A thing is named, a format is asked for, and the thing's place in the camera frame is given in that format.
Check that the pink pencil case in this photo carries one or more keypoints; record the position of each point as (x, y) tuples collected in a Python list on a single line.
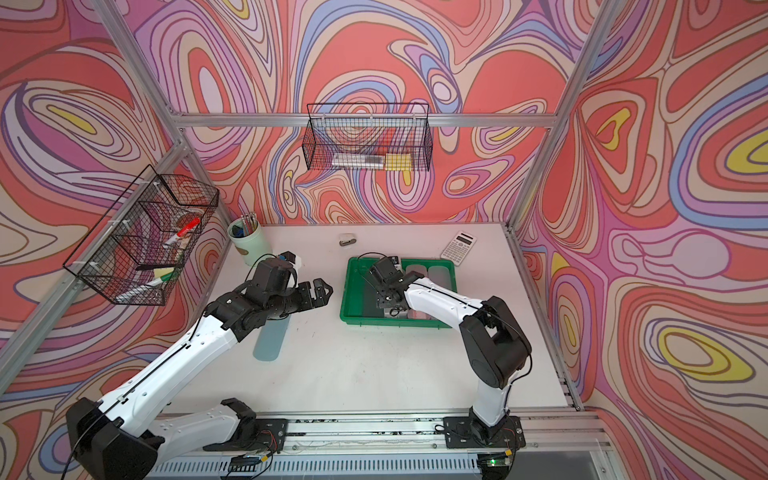
[(418, 315)]

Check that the red marker in basket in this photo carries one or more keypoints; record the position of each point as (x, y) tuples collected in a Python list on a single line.
[(187, 229)]

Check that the wire basket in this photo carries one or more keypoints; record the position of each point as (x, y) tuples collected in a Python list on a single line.
[(125, 250), (371, 128)]

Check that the teal pencil case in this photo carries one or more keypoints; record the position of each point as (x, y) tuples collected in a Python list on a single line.
[(270, 340)]

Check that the dark green pencil case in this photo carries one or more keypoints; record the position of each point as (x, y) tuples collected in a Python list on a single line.
[(370, 308)]

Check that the clear frosted pencil case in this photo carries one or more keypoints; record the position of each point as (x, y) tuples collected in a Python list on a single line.
[(392, 312)]

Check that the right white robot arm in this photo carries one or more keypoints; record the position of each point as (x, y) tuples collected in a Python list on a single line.
[(496, 347)]

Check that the left wire basket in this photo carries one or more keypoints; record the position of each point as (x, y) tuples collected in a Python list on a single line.
[(125, 250)]

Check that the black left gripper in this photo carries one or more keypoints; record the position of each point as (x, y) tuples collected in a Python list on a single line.
[(309, 301)]

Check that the green white marker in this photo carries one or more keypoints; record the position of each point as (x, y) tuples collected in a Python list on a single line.
[(143, 289)]

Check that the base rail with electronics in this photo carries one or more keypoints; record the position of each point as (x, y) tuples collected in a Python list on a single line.
[(433, 445)]

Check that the green pen cup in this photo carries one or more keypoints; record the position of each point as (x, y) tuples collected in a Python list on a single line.
[(249, 238)]

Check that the clear box in basket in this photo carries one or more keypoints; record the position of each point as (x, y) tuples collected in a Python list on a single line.
[(357, 161)]

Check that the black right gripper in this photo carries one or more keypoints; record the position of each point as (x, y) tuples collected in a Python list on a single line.
[(382, 299)]

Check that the back wire basket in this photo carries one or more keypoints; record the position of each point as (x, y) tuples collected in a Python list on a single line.
[(371, 128)]

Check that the white translucent pencil case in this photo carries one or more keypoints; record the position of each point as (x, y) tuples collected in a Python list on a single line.
[(441, 276)]

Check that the yellow box in basket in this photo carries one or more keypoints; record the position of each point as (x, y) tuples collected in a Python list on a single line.
[(398, 162)]

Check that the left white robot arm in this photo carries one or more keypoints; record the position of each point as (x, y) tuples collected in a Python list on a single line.
[(120, 437)]

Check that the white scientific calculator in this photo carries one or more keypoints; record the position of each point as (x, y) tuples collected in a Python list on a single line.
[(458, 248)]

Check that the green plastic storage tray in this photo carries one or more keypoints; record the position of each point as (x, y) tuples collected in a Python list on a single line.
[(357, 271)]

